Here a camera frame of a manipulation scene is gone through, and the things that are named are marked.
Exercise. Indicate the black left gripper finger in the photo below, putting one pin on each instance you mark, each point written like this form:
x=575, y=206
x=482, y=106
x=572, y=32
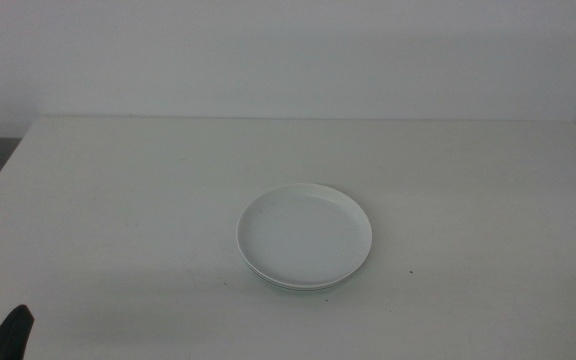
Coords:
x=10, y=335

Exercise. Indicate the grey shallow plastic bowl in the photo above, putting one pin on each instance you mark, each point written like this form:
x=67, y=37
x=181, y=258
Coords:
x=295, y=288

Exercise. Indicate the white shallow plastic bowl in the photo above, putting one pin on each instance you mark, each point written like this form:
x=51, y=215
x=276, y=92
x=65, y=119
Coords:
x=303, y=235

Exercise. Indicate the pale green shallow plastic bowl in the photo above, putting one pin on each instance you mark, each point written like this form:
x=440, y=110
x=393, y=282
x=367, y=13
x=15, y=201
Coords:
x=300, y=290

